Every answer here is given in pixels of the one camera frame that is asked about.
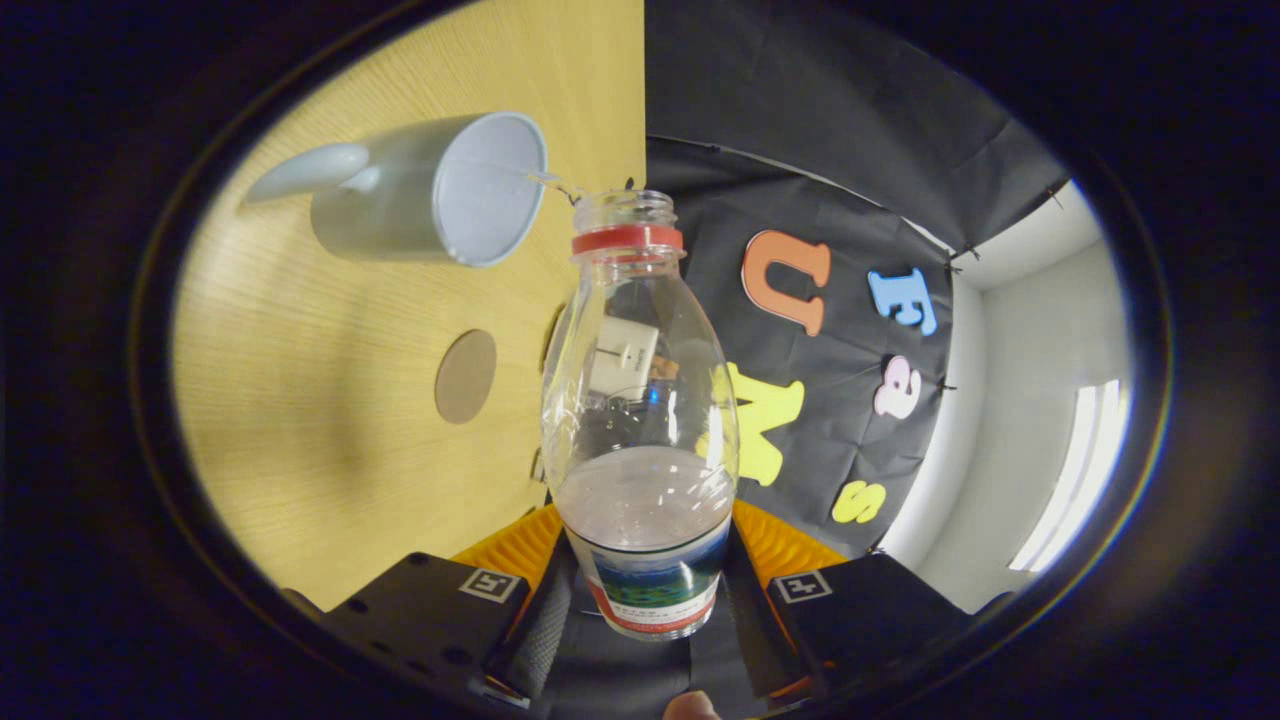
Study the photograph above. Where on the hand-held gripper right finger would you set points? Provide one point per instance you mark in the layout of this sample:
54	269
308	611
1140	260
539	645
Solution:
745	630

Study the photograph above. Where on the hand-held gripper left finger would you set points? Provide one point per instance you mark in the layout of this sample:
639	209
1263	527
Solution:
540	640

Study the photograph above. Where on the round brown coaster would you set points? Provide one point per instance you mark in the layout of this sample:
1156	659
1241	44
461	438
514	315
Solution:
465	377

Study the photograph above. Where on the light grey cup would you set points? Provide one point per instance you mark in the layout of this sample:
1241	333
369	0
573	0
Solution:
380	210

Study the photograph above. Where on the clear plastic juice bottle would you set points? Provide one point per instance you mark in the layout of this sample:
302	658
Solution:
640	500

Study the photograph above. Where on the ceiling light panel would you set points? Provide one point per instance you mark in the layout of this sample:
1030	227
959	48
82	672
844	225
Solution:
1075	480

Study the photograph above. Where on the wooden table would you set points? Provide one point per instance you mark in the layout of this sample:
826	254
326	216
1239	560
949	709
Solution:
300	450

